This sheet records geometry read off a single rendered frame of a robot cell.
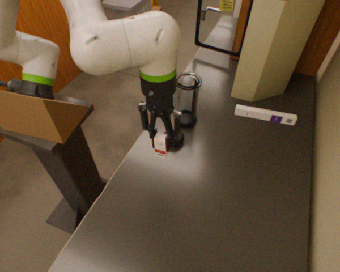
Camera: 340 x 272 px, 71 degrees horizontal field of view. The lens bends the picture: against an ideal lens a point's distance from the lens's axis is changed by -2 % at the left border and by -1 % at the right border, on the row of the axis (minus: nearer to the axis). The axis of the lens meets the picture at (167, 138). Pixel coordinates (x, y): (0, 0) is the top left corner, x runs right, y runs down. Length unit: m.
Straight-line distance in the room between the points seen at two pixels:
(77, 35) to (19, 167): 2.02
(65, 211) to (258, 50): 1.67
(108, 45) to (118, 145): 1.83
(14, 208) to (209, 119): 1.66
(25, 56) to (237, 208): 1.00
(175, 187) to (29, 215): 1.45
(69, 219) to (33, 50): 1.25
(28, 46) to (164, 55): 0.73
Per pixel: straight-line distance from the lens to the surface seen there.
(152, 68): 0.56
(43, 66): 1.16
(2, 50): 1.15
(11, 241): 2.12
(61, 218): 2.01
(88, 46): 0.51
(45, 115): 1.02
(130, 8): 3.19
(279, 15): 1.09
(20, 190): 2.31
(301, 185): 1.04
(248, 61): 1.18
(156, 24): 0.53
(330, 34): 1.53
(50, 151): 1.13
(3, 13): 1.03
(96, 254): 0.84
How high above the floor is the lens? 1.72
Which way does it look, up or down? 49 degrees down
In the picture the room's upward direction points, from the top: straight up
